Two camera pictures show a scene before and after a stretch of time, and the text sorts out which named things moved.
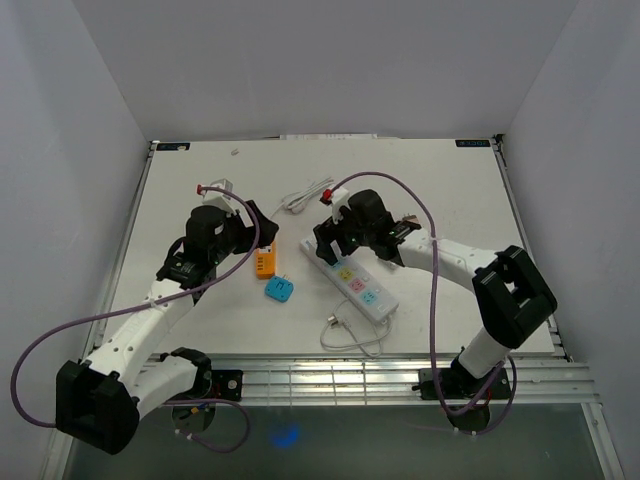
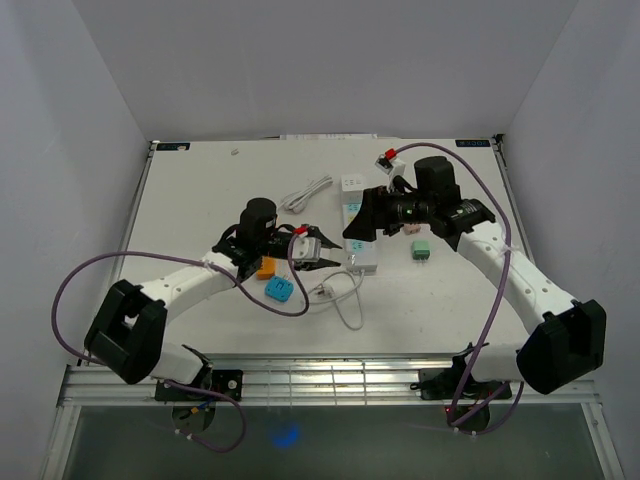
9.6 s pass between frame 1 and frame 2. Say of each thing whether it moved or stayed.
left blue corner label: stayed
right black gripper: moved
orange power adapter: stayed
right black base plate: stayed
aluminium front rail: stayed
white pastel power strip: moved
